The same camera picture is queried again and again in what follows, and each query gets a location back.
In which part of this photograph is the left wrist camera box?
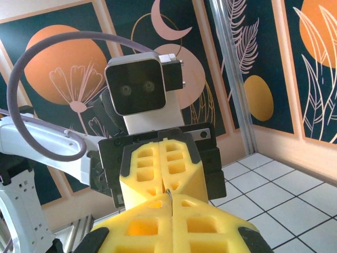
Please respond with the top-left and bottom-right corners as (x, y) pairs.
(104, 52), (188, 135)

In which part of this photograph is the aluminium frame post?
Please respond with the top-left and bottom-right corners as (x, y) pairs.
(209, 0), (257, 158)

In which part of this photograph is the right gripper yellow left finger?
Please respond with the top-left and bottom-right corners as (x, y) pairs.
(77, 194), (174, 253)

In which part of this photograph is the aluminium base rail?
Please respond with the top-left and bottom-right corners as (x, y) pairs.
(56, 215), (94, 239)

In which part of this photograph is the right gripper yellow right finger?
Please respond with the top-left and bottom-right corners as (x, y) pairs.
(171, 193), (275, 253)

